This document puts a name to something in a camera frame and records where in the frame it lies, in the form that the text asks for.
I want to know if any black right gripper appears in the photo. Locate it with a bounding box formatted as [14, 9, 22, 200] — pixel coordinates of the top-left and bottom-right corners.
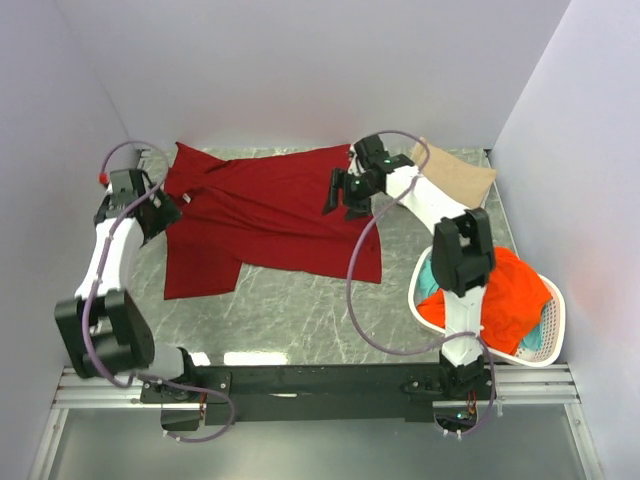
[322, 168, 380, 222]

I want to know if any red t shirt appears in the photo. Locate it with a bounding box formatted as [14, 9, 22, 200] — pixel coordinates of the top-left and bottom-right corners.
[164, 143, 368, 300]

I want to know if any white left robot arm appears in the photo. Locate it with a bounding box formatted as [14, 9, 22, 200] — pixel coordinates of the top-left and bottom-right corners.
[54, 169, 200, 402]

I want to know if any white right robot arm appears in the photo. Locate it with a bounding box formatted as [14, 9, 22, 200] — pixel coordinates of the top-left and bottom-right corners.
[323, 132, 495, 399]

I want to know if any teal t shirt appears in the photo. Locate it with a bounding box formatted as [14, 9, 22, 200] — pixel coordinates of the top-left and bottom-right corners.
[416, 257, 439, 300]

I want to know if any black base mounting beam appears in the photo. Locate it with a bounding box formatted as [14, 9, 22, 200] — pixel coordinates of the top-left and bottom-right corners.
[140, 363, 495, 432]

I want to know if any orange t shirt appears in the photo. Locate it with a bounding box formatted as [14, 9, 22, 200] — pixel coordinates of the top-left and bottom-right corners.
[415, 246, 552, 356]

